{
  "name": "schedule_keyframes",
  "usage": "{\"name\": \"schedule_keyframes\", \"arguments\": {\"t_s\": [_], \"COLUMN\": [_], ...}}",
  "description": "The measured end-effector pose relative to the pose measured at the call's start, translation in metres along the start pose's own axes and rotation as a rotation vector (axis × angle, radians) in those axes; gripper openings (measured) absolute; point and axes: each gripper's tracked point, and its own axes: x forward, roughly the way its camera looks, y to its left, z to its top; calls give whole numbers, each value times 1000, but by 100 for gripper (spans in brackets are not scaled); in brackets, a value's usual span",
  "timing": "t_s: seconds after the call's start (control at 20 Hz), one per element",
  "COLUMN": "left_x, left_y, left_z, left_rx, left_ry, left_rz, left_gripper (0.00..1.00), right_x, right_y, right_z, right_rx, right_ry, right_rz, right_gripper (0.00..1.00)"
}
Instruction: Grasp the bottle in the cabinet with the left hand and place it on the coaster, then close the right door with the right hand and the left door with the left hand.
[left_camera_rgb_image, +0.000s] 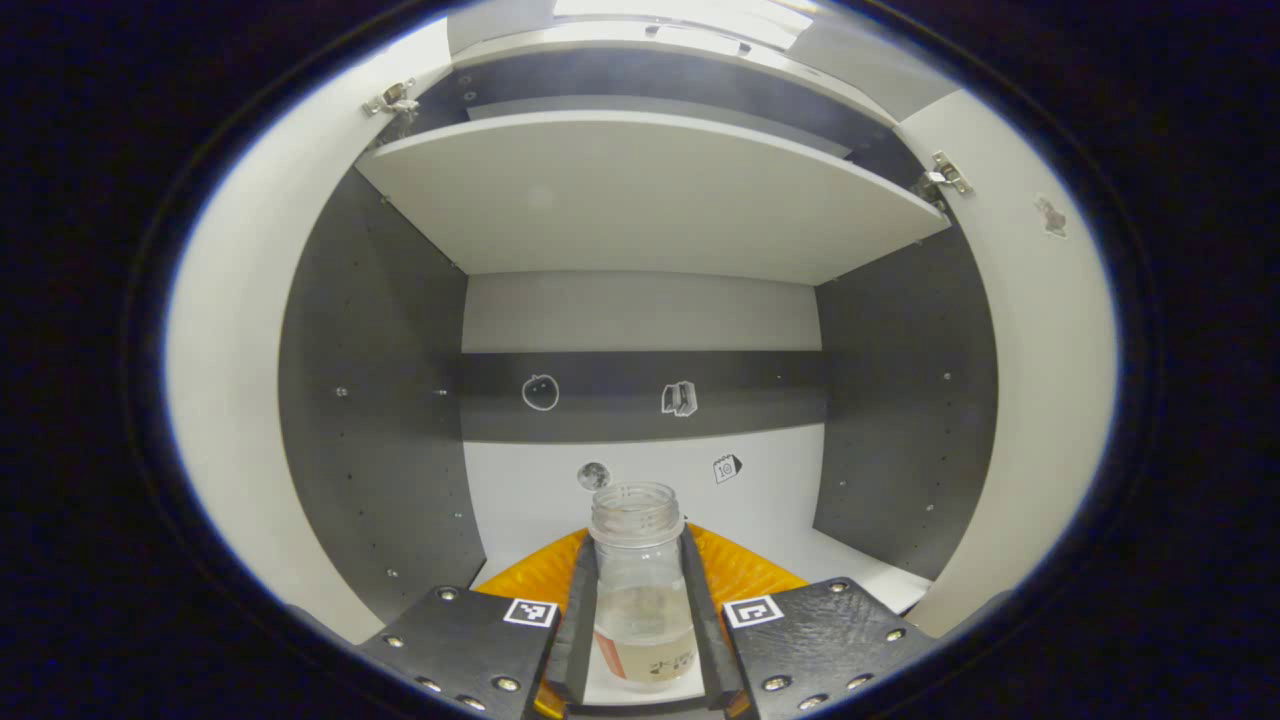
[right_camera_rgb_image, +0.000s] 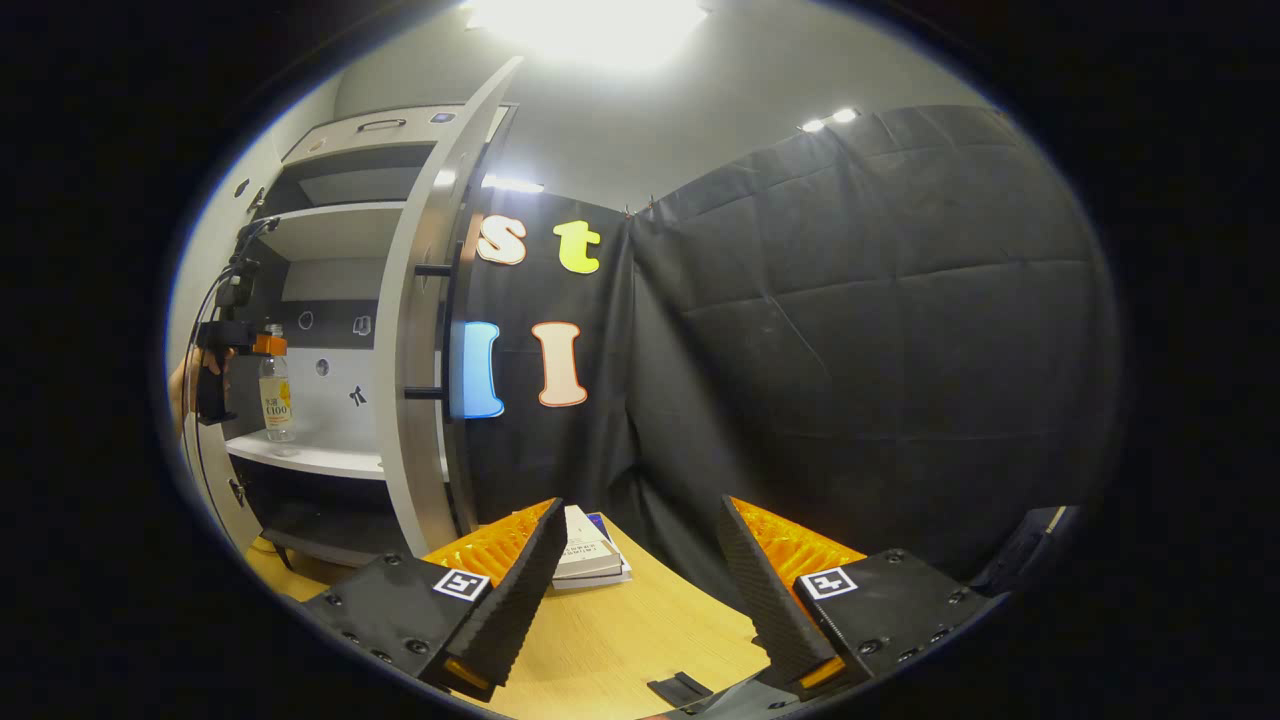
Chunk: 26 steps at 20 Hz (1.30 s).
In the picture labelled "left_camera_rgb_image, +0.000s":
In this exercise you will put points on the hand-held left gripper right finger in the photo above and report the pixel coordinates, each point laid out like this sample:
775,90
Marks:
708,640

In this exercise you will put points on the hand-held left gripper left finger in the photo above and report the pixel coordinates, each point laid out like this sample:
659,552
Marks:
583,640

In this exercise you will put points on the clear glass bottle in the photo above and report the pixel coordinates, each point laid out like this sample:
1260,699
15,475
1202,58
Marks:
640,600

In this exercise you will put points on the white cabinet door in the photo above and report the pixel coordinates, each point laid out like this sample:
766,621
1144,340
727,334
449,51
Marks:
1050,400
230,350

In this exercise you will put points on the grey and white cabinet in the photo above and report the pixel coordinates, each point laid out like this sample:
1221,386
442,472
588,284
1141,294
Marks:
640,200

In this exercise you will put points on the large ceiling light panel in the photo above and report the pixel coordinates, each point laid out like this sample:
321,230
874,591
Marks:
690,8

